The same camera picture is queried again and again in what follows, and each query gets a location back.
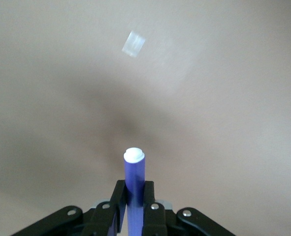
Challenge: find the clear tape patch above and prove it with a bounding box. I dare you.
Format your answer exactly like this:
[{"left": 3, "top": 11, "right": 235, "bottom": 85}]
[{"left": 122, "top": 29, "right": 146, "bottom": 59}]

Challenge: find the purple marker pen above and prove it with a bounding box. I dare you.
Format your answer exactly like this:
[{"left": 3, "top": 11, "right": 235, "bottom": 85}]
[{"left": 123, "top": 147, "right": 145, "bottom": 236}]

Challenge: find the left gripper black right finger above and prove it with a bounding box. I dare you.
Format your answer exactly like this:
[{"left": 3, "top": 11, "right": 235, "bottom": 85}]
[{"left": 141, "top": 180, "right": 237, "bottom": 236}]

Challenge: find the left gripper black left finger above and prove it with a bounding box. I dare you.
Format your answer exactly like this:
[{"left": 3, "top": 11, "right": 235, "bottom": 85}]
[{"left": 11, "top": 180, "right": 128, "bottom": 236}]

